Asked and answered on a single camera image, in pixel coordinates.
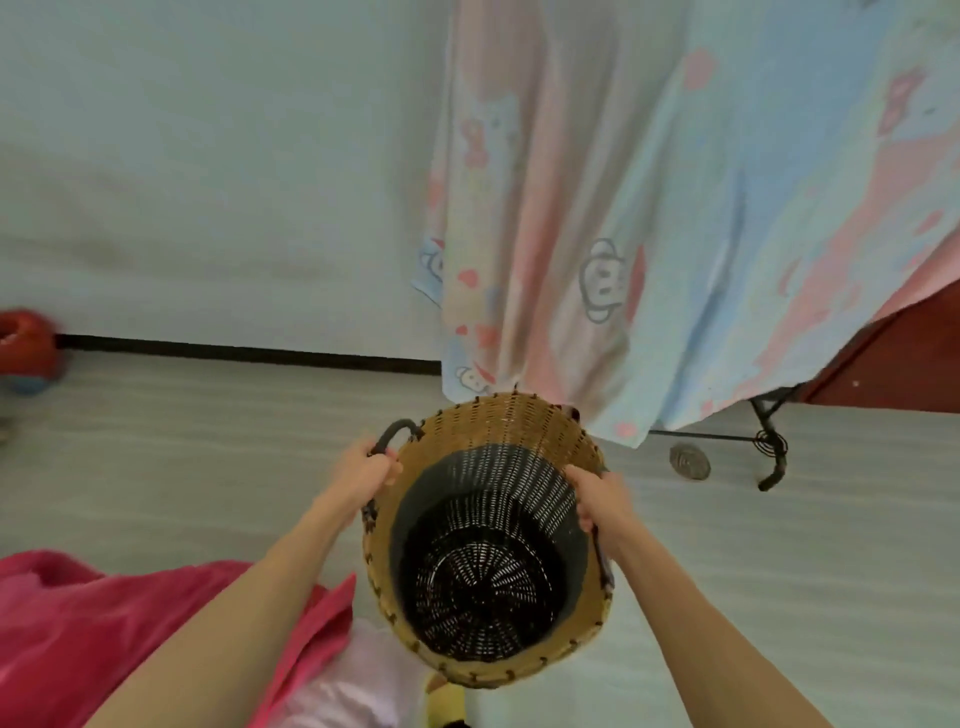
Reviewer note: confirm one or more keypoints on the round metal floor drain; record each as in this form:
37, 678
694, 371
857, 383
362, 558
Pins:
690, 460

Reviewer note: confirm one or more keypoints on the pastel cartoon print bedsheet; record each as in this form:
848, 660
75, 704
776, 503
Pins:
645, 217

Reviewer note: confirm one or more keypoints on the red round container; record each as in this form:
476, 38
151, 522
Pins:
28, 352

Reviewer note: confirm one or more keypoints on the woven wicker laundry basket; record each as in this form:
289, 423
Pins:
487, 547

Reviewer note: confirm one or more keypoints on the person's left fingers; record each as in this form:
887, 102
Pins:
384, 469

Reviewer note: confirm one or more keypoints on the person's left hand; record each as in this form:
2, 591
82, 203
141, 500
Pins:
358, 475

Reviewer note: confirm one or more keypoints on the person's right thumb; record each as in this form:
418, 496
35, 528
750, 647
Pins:
579, 480

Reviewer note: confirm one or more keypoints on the white trousers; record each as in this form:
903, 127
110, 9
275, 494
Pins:
352, 682

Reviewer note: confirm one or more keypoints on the person's right hand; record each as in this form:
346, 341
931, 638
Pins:
604, 506

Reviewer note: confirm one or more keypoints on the person's right forearm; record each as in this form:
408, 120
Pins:
701, 637

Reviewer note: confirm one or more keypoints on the yellow slipper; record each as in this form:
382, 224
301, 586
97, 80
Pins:
447, 701

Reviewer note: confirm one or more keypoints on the pink garment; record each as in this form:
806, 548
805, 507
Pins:
112, 630

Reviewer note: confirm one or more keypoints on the black metal drying rack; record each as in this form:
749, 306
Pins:
765, 439

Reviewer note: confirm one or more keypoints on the person's left forearm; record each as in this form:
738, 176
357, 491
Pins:
232, 607

